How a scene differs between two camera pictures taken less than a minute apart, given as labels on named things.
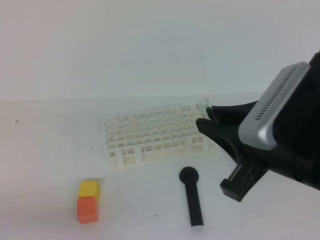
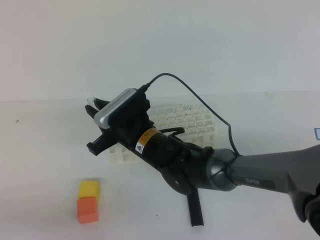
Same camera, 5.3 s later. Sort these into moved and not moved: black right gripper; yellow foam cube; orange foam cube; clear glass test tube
Moved: black right gripper; clear glass test tube
Not moved: orange foam cube; yellow foam cube
